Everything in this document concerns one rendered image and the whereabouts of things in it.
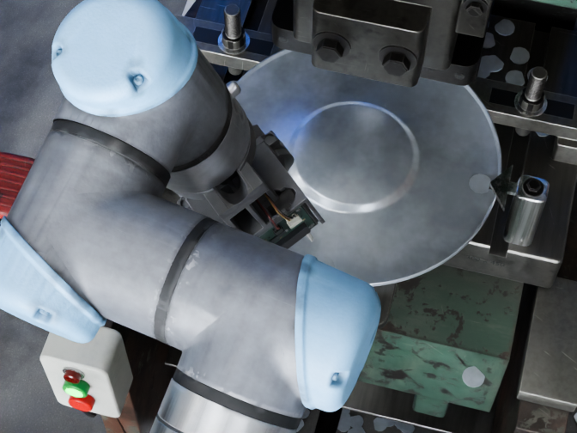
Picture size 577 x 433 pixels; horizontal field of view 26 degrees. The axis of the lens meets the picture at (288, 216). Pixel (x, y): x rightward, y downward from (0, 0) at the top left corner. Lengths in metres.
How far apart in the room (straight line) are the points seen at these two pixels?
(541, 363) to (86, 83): 0.73
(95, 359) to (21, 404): 0.69
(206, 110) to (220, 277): 0.12
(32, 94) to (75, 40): 1.57
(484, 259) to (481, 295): 0.04
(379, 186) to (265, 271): 0.55
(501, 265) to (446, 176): 0.13
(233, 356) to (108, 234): 0.10
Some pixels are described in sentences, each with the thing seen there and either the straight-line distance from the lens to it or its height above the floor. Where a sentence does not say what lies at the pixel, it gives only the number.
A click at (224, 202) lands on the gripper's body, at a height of 1.12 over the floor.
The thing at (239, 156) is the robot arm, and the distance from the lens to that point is 0.81.
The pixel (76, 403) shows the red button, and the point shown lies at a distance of 1.39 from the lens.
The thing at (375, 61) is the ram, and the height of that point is 0.92.
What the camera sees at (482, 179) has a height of 0.78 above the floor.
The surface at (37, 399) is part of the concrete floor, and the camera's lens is 2.00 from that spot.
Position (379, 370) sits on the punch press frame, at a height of 0.54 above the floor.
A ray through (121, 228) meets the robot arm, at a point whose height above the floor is 1.23.
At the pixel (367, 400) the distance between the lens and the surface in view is 1.63.
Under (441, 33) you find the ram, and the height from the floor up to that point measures 0.94.
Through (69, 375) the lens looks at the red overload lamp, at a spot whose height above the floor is 0.62.
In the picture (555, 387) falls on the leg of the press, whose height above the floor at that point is 0.64.
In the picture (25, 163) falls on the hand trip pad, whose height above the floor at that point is 0.76.
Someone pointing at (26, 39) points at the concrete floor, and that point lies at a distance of 2.36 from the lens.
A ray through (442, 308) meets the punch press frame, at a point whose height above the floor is 0.65.
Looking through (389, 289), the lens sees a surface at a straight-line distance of 1.17.
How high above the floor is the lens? 1.82
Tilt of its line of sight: 60 degrees down
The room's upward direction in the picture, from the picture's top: straight up
